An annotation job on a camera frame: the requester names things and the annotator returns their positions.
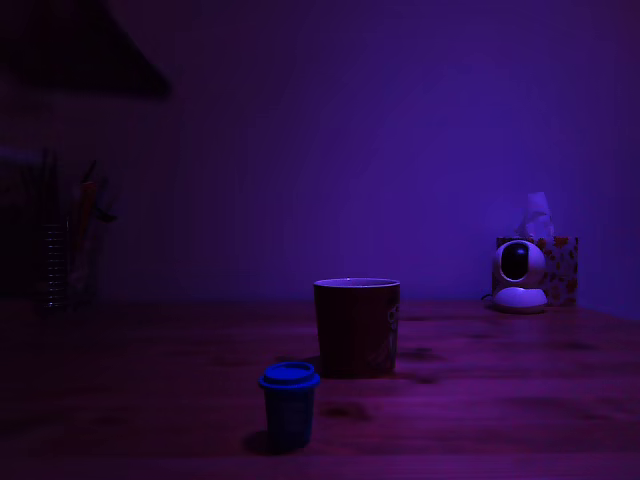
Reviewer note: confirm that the floral tissue box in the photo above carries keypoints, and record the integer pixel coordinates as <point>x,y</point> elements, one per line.
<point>562,270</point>

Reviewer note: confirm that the white tissue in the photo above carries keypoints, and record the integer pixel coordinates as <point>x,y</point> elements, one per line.
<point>536,215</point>

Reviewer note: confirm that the blue coffee capsule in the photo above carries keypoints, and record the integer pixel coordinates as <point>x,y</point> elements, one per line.
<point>289,415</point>

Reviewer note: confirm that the dark box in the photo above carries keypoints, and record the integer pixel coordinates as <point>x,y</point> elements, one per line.
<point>17,225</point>

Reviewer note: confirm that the red ceramic mug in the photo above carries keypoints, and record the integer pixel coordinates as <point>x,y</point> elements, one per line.
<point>350,330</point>

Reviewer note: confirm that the red kitchen tool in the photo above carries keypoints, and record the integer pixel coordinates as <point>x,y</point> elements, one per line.
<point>86,200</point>

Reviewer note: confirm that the black slanted kitchen tool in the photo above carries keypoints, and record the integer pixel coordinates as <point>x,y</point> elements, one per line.
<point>90,171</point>

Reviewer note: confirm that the small white round camera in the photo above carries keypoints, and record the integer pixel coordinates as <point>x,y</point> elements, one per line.
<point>520,297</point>

